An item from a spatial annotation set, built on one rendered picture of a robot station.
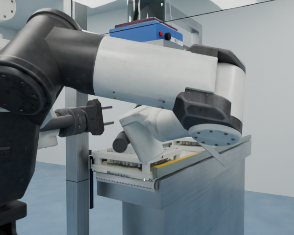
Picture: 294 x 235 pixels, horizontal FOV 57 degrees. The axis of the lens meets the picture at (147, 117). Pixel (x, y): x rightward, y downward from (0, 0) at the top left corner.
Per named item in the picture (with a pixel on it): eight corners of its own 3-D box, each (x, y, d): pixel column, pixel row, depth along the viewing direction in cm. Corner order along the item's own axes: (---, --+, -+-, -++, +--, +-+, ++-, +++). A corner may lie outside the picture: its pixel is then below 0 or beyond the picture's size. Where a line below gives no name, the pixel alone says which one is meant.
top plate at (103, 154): (131, 148, 120) (131, 143, 120) (182, 153, 106) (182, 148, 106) (91, 157, 99) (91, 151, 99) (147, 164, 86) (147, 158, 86)
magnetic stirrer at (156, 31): (159, 42, 87) (159, 13, 86) (108, 50, 98) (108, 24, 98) (186, 52, 103) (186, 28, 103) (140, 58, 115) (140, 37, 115)
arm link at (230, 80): (184, 111, 60) (265, 85, 45) (177, 155, 56) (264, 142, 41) (146, 91, 55) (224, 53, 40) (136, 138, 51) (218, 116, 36)
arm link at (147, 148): (148, 105, 72) (149, 108, 61) (166, 141, 73) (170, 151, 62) (110, 124, 72) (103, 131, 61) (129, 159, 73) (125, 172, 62)
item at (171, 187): (160, 210, 89) (160, 180, 89) (96, 195, 105) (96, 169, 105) (251, 154, 198) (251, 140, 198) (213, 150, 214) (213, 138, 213)
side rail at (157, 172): (157, 178, 87) (157, 168, 87) (152, 177, 88) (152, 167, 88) (251, 139, 198) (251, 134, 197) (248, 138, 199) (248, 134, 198)
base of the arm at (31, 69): (75, 114, 36) (0, 50, 30) (22, 141, 43) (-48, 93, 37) (105, 51, 46) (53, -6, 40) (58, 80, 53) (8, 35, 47)
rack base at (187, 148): (213, 153, 137) (213, 148, 137) (170, 149, 150) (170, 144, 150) (227, 147, 157) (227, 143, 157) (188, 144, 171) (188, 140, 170)
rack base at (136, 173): (132, 159, 120) (132, 154, 120) (182, 166, 106) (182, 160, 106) (91, 170, 100) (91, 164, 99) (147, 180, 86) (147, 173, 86)
